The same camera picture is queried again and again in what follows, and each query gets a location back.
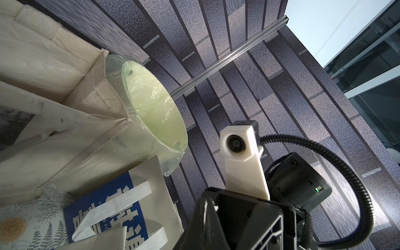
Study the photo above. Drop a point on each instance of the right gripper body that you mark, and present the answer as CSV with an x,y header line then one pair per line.
x,y
224,220

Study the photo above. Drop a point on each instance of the blue white bag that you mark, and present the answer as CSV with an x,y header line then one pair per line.
x,y
137,201

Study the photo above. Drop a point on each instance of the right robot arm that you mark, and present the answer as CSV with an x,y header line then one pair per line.
x,y
294,183

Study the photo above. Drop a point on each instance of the green lined trash bin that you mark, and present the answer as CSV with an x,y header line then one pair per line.
x,y
158,128

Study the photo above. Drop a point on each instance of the beige canvas tote bag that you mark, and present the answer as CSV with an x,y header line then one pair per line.
x,y
57,108

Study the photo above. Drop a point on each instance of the floral table mat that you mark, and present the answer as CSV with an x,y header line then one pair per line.
x,y
37,224

